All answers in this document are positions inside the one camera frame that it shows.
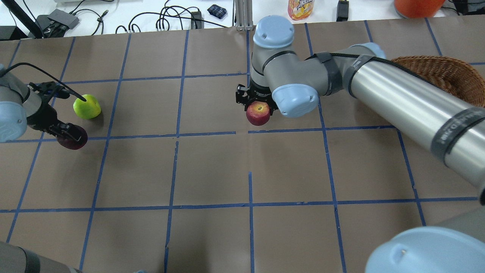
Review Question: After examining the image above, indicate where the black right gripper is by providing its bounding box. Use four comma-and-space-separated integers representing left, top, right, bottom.
236, 84, 279, 114

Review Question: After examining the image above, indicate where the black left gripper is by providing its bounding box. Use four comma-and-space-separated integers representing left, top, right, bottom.
27, 102, 84, 142

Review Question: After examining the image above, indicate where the red yellow apple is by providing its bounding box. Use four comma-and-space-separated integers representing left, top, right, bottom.
246, 101, 271, 126

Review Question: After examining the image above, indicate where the dark red apple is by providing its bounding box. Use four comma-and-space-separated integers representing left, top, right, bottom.
56, 124, 88, 150

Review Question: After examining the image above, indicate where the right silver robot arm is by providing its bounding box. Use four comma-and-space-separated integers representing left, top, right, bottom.
236, 15, 485, 273

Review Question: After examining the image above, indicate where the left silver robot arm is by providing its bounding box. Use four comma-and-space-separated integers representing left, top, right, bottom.
0, 63, 88, 150

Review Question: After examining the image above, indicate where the wicker basket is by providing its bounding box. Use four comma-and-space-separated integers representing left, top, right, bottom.
392, 55, 485, 107

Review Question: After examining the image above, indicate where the green apple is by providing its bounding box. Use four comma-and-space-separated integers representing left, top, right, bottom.
73, 94, 102, 119

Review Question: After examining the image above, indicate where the dark blue pouch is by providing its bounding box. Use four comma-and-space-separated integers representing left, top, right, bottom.
207, 5, 227, 19

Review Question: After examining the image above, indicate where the orange juice bottle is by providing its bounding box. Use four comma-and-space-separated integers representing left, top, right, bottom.
287, 0, 315, 21

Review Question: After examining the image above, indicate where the black power adapter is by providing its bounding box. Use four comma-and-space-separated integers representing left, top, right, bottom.
189, 11, 204, 30

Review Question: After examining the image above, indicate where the grey usb hub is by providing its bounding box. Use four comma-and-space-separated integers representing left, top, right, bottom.
47, 9, 80, 30

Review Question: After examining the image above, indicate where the black power brick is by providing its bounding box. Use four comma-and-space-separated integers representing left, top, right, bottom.
336, 0, 349, 22

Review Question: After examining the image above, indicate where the orange bucket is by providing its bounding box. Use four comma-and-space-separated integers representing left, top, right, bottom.
393, 0, 445, 18

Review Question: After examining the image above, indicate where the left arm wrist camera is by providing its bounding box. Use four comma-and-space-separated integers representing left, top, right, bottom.
28, 81, 70, 103

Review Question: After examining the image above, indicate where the aluminium frame post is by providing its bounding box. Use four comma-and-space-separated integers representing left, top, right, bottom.
233, 0, 254, 31

